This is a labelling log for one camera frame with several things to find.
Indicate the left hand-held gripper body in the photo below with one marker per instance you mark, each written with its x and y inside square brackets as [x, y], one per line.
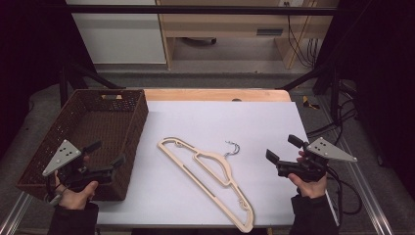
[63, 156]

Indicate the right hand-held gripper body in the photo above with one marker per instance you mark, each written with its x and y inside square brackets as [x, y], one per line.
[329, 150]

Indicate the brown woven basket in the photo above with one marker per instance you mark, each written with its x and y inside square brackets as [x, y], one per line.
[98, 124]

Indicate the beige plastic clothes hanger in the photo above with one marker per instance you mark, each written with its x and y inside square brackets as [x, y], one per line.
[208, 155]

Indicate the person's right hand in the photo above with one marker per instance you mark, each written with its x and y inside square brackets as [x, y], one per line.
[310, 189]

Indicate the person's left hand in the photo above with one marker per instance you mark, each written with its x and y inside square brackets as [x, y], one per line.
[75, 199]

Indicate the yellow and black tool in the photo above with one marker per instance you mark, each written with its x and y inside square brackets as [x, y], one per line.
[308, 103]

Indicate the black metal stand strut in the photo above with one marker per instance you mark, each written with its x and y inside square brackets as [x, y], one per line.
[326, 76]
[91, 76]

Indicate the black curtain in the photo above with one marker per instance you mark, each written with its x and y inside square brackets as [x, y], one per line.
[381, 65]
[29, 58]

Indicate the white cabinet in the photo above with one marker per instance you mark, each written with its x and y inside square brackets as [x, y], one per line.
[120, 36]

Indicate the light wooden desk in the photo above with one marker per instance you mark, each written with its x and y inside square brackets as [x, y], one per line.
[228, 23]

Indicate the aluminium rail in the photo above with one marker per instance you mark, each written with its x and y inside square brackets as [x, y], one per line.
[365, 182]
[14, 215]

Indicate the black horizontal frame bar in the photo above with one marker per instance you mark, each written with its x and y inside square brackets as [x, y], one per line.
[195, 9]

